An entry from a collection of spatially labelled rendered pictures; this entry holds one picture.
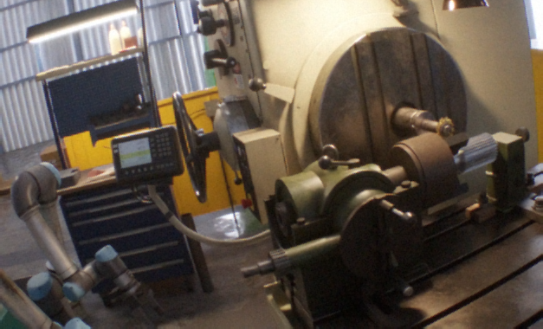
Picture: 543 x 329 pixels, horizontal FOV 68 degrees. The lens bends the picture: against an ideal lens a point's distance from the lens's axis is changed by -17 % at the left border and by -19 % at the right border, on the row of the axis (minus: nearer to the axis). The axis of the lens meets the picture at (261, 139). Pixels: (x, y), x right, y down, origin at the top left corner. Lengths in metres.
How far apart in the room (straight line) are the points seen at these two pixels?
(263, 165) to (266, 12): 0.43
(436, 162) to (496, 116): 0.75
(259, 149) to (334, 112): 0.23
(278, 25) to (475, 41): 0.77
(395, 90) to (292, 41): 0.33
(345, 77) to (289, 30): 0.21
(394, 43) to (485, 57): 0.52
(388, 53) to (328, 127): 0.29
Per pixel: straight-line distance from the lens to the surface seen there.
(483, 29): 1.81
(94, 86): 3.48
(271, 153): 1.30
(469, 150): 1.31
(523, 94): 1.99
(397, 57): 1.42
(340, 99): 1.34
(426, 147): 1.18
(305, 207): 1.03
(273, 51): 1.38
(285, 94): 1.35
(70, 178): 3.15
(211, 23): 1.61
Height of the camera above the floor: 1.62
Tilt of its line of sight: 12 degrees down
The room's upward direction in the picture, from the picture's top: 12 degrees counter-clockwise
